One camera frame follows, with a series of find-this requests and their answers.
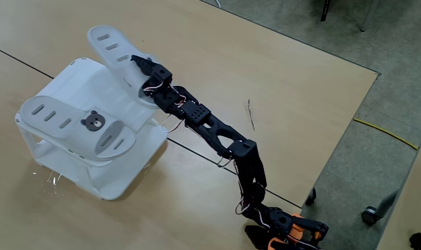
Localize white bear slipper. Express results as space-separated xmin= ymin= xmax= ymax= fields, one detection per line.
xmin=87 ymin=24 xmax=163 ymax=110
xmin=18 ymin=95 xmax=137 ymax=163

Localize white plastic shelf box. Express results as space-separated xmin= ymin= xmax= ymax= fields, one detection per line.
xmin=15 ymin=57 xmax=168 ymax=201

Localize black caster wheel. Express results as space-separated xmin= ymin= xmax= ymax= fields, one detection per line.
xmin=304 ymin=187 xmax=317 ymax=206

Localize black chair leg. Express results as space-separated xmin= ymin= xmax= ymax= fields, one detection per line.
xmin=320 ymin=0 xmax=332 ymax=22

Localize grey chair leg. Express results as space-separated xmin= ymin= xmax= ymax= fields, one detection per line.
xmin=358 ymin=0 xmax=380 ymax=33

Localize grey caster wheel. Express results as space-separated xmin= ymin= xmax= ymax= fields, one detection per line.
xmin=361 ymin=189 xmax=401 ymax=226

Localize black floor object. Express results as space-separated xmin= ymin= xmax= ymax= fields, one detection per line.
xmin=408 ymin=232 xmax=421 ymax=250

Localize thin black wire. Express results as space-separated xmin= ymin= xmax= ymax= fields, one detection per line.
xmin=247 ymin=99 xmax=256 ymax=132

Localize yellow floor cable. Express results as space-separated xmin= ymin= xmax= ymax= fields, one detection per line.
xmin=352 ymin=117 xmax=419 ymax=151

